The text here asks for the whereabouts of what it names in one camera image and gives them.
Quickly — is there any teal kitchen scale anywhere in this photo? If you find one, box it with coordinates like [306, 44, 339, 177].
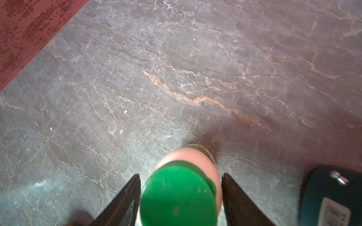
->
[299, 165, 362, 226]

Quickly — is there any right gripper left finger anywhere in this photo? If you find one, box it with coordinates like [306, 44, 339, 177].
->
[91, 174, 141, 226]

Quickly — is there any green cap white pill bottle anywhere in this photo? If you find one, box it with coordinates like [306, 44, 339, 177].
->
[140, 144, 222, 226]

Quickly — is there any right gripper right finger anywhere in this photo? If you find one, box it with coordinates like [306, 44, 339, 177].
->
[222, 173, 274, 226]

